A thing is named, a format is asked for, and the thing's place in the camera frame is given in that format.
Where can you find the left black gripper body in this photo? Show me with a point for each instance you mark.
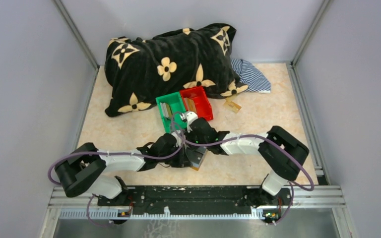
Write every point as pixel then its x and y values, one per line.
pixel 184 159

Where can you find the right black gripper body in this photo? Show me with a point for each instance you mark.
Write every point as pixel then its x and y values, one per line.
pixel 196 124

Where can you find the tan leather card holder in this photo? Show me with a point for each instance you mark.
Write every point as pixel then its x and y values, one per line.
pixel 195 155

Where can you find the red plastic bin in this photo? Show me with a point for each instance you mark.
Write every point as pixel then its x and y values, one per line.
pixel 203 106

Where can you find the green plastic bin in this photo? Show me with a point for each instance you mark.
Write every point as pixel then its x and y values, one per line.
pixel 170 106

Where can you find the translucent yellow card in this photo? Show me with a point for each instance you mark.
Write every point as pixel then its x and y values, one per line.
pixel 232 106

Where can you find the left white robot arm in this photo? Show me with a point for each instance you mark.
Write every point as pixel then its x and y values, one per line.
pixel 84 169

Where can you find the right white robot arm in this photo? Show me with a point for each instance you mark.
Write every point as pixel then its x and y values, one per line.
pixel 282 151

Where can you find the gold card in red bin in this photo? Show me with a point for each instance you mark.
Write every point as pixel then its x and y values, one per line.
pixel 190 105

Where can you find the cards in green bin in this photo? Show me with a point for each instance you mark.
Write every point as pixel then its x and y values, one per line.
pixel 167 112

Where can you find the blue striped cloth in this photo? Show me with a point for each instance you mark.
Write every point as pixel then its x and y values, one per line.
pixel 251 76

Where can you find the black floral plush blanket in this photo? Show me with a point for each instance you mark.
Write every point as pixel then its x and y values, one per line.
pixel 139 70

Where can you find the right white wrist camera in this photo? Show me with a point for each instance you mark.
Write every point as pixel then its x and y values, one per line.
pixel 189 117

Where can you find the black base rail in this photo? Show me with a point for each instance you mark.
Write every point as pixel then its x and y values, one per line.
pixel 196 200

